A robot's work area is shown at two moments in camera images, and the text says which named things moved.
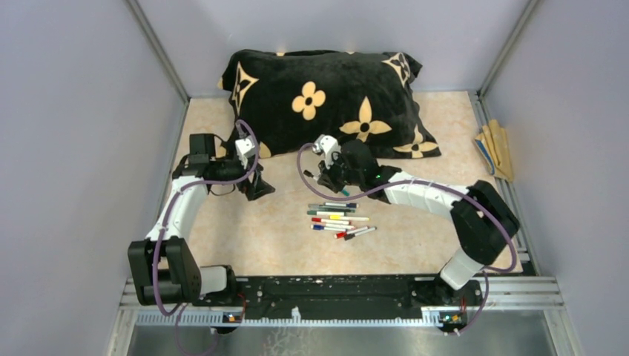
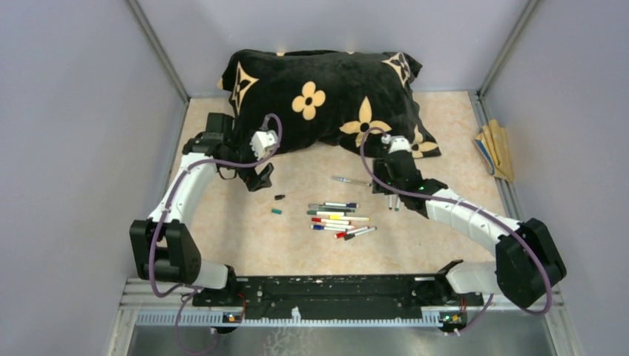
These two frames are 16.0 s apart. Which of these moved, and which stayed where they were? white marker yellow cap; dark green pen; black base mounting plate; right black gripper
Moved: right black gripper
Stayed: dark green pen; white marker yellow cap; black base mounting plate
